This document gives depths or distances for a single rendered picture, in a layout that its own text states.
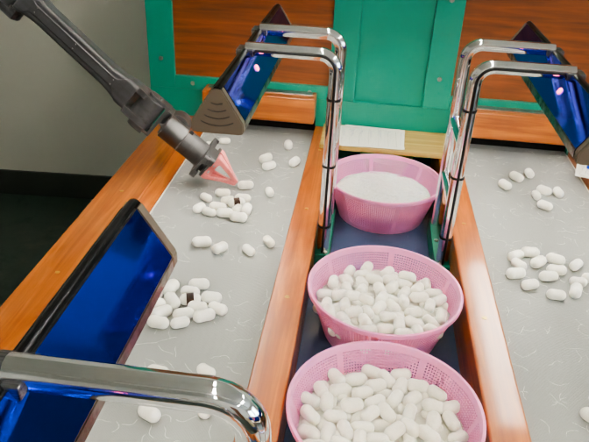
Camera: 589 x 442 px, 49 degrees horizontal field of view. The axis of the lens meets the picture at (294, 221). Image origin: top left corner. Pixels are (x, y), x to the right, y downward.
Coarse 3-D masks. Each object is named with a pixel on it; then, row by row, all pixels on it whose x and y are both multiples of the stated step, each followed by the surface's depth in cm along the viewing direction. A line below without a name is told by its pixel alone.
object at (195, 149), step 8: (192, 136) 140; (184, 144) 139; (192, 144) 140; (200, 144) 140; (208, 144) 142; (216, 144) 145; (184, 152) 140; (192, 152) 140; (200, 152) 140; (208, 152) 139; (192, 160) 141; (200, 160) 139; (208, 160) 138; (192, 168) 141; (192, 176) 140
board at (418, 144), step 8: (408, 136) 169; (416, 136) 169; (424, 136) 170; (432, 136) 170; (440, 136) 170; (320, 144) 162; (408, 144) 164; (416, 144) 165; (424, 144) 165; (432, 144) 165; (440, 144) 165; (368, 152) 161; (376, 152) 161; (384, 152) 161; (392, 152) 161; (400, 152) 160; (408, 152) 160; (416, 152) 160; (424, 152) 160; (432, 152) 160; (440, 152) 161
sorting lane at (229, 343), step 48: (240, 144) 169; (192, 192) 144; (240, 192) 145; (288, 192) 146; (240, 240) 127; (240, 288) 113; (144, 336) 101; (192, 336) 101; (240, 336) 102; (240, 384) 93; (96, 432) 84; (144, 432) 84; (192, 432) 85
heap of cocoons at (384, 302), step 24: (336, 288) 116; (360, 288) 114; (384, 288) 114; (408, 288) 115; (336, 312) 109; (360, 312) 108; (384, 312) 108; (408, 312) 109; (432, 312) 111; (336, 336) 106
